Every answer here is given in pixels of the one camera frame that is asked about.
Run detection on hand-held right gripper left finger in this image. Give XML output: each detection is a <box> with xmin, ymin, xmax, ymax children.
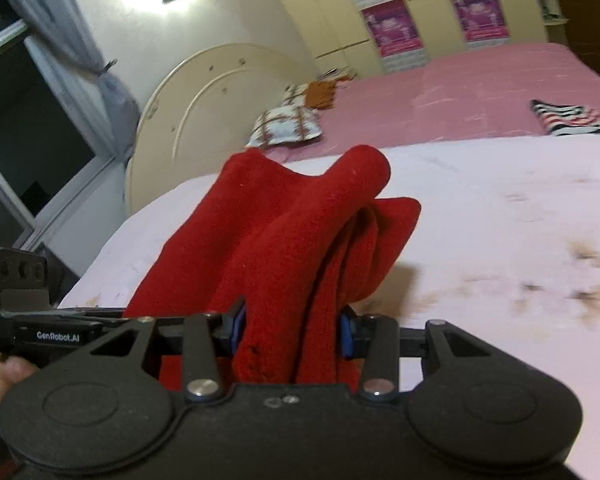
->
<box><xmin>87</xmin><ymin>297</ymin><xmax>249</xmax><ymax>404</ymax></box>

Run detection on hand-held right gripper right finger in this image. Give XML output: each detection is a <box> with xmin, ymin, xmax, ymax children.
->
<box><xmin>339</xmin><ymin>308</ymin><xmax>492</xmax><ymax>404</ymax></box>

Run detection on red knit sweater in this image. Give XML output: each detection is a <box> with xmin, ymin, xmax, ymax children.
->
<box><xmin>122</xmin><ymin>145</ymin><xmax>422</xmax><ymax>391</ymax></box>

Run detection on person's left hand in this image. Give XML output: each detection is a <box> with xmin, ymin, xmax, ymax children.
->
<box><xmin>0</xmin><ymin>356</ymin><xmax>39</xmax><ymax>406</ymax></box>

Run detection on window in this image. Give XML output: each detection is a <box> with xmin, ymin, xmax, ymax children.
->
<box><xmin>0</xmin><ymin>0</ymin><xmax>117</xmax><ymax>263</ymax></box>

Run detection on white floral bed sheet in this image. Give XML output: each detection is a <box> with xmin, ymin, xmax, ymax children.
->
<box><xmin>57</xmin><ymin>135</ymin><xmax>600</xmax><ymax>480</ymax></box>

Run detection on floral checked pillow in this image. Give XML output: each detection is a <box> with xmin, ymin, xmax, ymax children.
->
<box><xmin>246</xmin><ymin>106</ymin><xmax>324</xmax><ymax>149</ymax></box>
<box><xmin>281</xmin><ymin>83</ymin><xmax>315</xmax><ymax>109</ymax></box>

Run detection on cream arched headboard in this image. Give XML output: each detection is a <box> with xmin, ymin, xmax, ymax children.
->
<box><xmin>125</xmin><ymin>42</ymin><xmax>312</xmax><ymax>217</ymax></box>

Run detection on grey curtain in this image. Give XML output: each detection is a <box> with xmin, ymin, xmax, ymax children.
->
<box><xmin>0</xmin><ymin>0</ymin><xmax>142</xmax><ymax>162</ymax></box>

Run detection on pink bedspread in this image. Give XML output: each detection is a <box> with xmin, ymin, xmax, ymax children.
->
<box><xmin>272</xmin><ymin>42</ymin><xmax>600</xmax><ymax>162</ymax></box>

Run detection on striped folded cloth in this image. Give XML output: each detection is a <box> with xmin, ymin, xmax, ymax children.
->
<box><xmin>529</xmin><ymin>98</ymin><xmax>600</xmax><ymax>137</ymax></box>

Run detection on cream wardrobe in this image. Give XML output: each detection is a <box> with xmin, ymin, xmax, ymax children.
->
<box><xmin>252</xmin><ymin>0</ymin><xmax>551</xmax><ymax>80</ymax></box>

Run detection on purple wall poster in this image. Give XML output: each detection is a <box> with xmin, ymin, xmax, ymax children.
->
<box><xmin>361</xmin><ymin>0</ymin><xmax>429</xmax><ymax>74</ymax></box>
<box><xmin>447</xmin><ymin>0</ymin><xmax>511</xmax><ymax>50</ymax></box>

